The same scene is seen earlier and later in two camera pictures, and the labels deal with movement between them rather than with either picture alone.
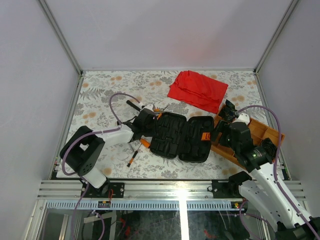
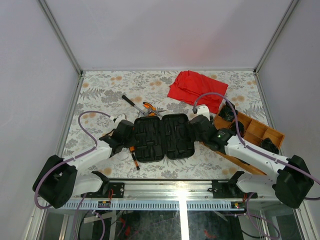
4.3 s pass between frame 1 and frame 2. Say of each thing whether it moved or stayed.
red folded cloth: stayed
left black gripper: moved
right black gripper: moved
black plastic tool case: moved
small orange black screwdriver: moved
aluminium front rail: stayed
